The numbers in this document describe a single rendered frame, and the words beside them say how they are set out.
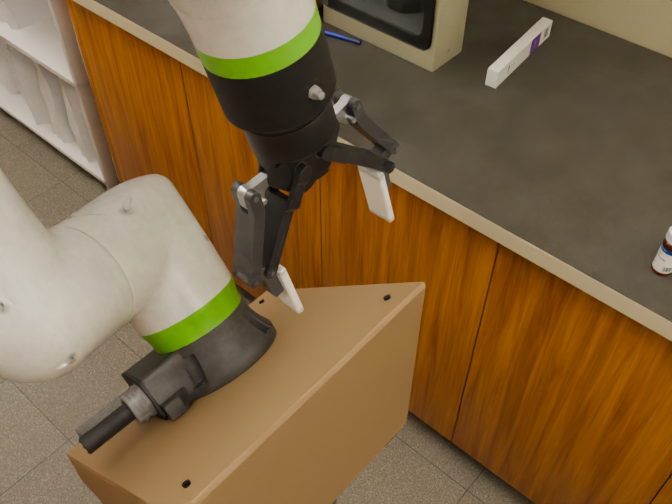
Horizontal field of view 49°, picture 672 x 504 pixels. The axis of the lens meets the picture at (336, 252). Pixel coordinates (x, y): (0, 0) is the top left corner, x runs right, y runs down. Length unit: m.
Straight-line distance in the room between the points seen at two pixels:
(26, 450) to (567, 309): 1.51
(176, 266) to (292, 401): 0.21
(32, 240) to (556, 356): 1.05
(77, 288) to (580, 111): 1.14
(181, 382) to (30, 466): 1.39
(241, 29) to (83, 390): 1.89
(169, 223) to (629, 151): 0.98
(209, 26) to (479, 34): 1.34
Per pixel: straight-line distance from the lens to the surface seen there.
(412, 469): 2.07
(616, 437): 1.59
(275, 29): 0.50
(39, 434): 2.27
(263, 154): 0.59
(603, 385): 1.49
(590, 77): 1.72
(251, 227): 0.61
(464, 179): 1.39
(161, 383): 0.86
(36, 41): 2.78
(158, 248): 0.82
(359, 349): 0.75
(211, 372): 0.86
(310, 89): 0.54
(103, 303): 0.77
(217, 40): 0.51
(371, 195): 0.74
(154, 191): 0.84
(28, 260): 0.74
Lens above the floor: 1.86
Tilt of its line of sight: 48 degrees down
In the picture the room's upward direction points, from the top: straight up
